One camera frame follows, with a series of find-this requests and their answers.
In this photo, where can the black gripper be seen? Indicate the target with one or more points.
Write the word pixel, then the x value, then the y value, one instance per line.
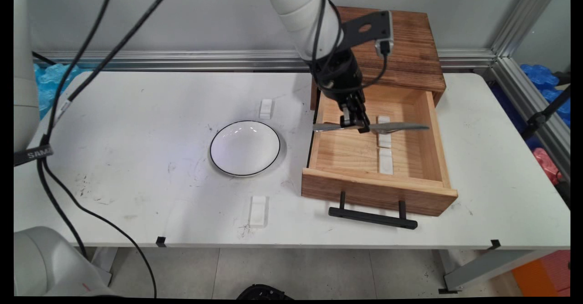
pixel 339 78

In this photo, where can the silver table knife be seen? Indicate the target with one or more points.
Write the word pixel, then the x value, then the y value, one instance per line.
pixel 405 126

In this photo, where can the white ceramic cutlery rest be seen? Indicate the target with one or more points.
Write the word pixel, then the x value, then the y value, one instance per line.
pixel 386 162
pixel 258 210
pixel 266 109
pixel 385 141

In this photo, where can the silver fork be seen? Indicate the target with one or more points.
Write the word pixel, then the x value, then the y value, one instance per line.
pixel 392 132

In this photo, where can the light wooden drawer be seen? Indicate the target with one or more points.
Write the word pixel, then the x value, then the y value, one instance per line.
pixel 350 158

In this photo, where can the dark wooden drawer cabinet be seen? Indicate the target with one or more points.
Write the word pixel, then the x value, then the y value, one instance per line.
pixel 410 53

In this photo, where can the white plate with black rim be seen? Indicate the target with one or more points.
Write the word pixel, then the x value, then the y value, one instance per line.
pixel 245 149

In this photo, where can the black tripod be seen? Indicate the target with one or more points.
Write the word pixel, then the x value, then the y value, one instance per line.
pixel 539 119

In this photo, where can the blue foam padding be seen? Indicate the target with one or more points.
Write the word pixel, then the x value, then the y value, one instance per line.
pixel 54 80
pixel 537 78

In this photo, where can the red foam padding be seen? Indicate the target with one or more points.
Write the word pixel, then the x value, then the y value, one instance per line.
pixel 544 162

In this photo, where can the grey table leg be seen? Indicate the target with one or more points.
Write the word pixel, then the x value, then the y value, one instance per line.
pixel 492 267
pixel 105 265

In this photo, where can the orange box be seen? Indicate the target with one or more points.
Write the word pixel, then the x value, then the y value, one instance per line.
pixel 544 274

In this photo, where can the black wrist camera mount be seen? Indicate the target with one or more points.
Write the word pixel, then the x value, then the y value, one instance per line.
pixel 369 26

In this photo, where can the aluminium frame rail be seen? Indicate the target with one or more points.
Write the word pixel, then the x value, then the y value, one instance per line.
pixel 182 60
pixel 537 112

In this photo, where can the aluminium frame post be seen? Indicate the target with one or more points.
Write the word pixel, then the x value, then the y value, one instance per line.
pixel 524 17

